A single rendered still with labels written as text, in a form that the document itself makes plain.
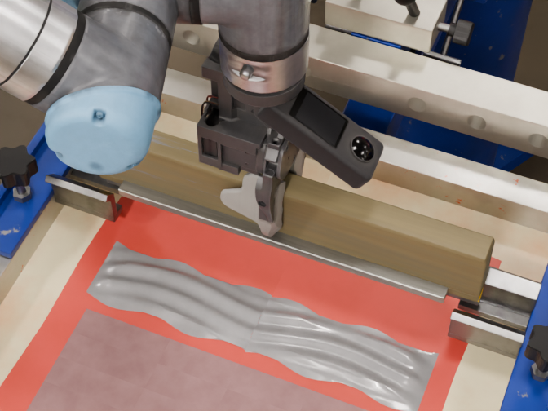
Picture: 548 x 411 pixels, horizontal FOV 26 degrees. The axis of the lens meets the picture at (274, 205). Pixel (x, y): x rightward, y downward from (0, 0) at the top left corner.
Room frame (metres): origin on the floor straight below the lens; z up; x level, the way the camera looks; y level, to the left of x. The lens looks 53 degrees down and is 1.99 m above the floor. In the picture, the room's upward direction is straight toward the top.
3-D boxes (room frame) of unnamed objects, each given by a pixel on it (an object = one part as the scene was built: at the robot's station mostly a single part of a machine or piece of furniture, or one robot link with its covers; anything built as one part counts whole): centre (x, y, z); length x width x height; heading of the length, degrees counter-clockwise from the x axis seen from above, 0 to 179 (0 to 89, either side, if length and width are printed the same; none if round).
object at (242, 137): (0.70, 0.02, 1.20); 0.09 x 0.08 x 0.12; 68
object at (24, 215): (0.83, 0.23, 0.98); 0.30 x 0.05 x 0.07; 158
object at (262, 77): (0.70, 0.01, 1.28); 0.08 x 0.08 x 0.05
